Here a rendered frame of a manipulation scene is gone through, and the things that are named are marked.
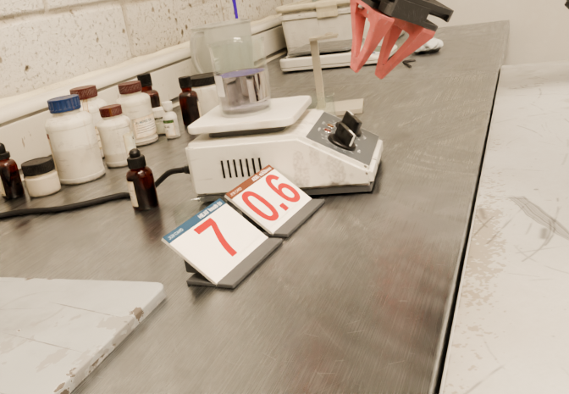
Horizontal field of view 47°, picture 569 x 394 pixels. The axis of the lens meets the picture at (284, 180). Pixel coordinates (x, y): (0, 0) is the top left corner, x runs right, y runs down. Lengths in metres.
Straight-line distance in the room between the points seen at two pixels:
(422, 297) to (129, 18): 1.00
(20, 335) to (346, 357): 0.24
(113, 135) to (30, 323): 0.47
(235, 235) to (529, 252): 0.24
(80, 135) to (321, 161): 0.37
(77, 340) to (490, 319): 0.28
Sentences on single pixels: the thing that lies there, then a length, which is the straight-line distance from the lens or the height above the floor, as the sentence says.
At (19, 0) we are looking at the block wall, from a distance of 1.12.
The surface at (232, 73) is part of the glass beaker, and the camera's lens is 0.71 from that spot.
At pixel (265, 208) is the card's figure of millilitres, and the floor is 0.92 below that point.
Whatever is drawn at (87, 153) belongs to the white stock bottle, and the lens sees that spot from 0.92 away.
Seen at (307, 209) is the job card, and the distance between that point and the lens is 0.65.
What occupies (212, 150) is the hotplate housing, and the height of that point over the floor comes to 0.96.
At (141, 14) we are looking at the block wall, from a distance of 1.40.
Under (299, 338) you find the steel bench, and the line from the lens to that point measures 0.44.
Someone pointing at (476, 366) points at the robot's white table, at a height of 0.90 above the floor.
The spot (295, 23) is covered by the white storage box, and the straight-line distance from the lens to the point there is 1.85.
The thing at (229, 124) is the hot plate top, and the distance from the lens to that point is 0.69.
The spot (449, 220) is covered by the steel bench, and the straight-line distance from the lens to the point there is 0.60.
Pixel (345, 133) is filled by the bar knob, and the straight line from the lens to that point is 0.69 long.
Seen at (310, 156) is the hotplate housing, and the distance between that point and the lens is 0.68.
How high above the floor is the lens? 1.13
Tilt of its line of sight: 17 degrees down
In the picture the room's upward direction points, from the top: 9 degrees counter-clockwise
